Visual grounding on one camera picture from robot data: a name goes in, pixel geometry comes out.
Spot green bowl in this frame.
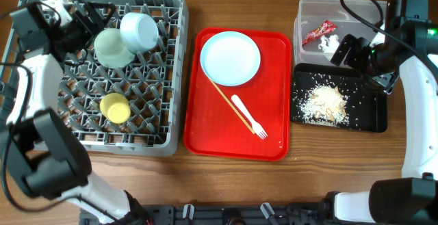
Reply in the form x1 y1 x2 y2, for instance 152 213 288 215
94 28 134 68

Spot light blue bowl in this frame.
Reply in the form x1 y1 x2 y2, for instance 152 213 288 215
120 12 159 53

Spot yellow plastic cup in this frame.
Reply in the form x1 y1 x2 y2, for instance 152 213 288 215
99 93 131 124

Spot light blue plate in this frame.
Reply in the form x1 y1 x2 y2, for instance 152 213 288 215
200 31 261 86

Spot white plastic fork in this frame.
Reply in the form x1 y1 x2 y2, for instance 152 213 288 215
231 94 268 140

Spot wooden chopstick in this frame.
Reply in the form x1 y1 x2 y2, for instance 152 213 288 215
208 78 255 135

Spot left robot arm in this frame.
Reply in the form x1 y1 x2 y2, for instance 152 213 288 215
1 1 154 224

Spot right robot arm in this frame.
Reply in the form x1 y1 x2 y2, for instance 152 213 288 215
322 0 437 224

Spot clear plastic waste bin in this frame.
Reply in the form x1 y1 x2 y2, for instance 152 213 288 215
294 0 376 66

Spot black food waste tray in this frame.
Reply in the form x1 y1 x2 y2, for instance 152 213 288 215
291 63 387 133

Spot grey dishwasher rack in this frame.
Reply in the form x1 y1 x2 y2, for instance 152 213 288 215
18 0 189 156

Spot crumpled white tissue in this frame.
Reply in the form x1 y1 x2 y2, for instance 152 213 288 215
318 34 340 53

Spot red snack wrapper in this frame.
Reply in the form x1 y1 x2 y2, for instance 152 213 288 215
302 20 337 46

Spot rice and food scraps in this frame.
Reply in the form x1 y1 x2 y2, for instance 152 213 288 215
298 85 350 127

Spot red serving tray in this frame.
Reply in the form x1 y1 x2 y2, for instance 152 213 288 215
183 27 292 161

